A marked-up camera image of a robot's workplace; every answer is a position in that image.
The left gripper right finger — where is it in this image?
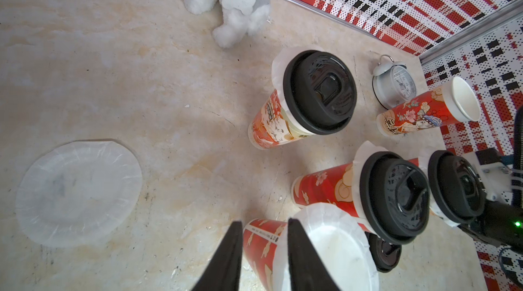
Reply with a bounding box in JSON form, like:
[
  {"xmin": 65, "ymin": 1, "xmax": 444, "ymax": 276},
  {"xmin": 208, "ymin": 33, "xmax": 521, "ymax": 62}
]
[{"xmin": 287, "ymin": 218, "xmax": 339, "ymax": 291}]

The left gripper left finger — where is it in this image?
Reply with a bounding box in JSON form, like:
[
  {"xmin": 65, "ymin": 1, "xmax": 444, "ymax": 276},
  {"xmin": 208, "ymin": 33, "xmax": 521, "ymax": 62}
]
[{"xmin": 193, "ymin": 221, "xmax": 243, "ymax": 291}]

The yellow-red paper cup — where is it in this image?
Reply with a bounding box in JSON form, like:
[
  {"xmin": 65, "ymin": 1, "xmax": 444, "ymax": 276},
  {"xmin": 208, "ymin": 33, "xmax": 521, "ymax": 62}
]
[{"xmin": 247, "ymin": 90, "xmax": 313, "ymax": 149}]

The red paper cup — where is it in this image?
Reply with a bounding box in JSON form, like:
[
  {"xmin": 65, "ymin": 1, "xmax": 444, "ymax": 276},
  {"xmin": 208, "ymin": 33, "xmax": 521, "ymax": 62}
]
[
  {"xmin": 408, "ymin": 158, "xmax": 419, "ymax": 167},
  {"xmin": 291, "ymin": 163, "xmax": 370, "ymax": 232},
  {"xmin": 376, "ymin": 77, "xmax": 482, "ymax": 136},
  {"xmin": 243, "ymin": 219, "xmax": 290, "ymax": 290}
]

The red paper cup front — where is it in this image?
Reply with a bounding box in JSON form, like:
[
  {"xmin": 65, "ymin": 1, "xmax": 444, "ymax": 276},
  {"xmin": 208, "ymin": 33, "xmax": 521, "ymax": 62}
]
[{"xmin": 408, "ymin": 158, "xmax": 419, "ymax": 167}]

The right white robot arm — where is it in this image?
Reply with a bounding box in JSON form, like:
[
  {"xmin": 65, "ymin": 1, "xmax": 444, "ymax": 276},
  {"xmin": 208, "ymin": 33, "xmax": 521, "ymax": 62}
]
[{"xmin": 460, "ymin": 108, "xmax": 522, "ymax": 290}]

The silver alarm clock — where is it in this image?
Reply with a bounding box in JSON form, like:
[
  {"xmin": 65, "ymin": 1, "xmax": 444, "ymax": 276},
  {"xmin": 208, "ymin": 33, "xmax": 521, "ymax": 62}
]
[{"xmin": 373, "ymin": 55, "xmax": 417, "ymax": 110}]

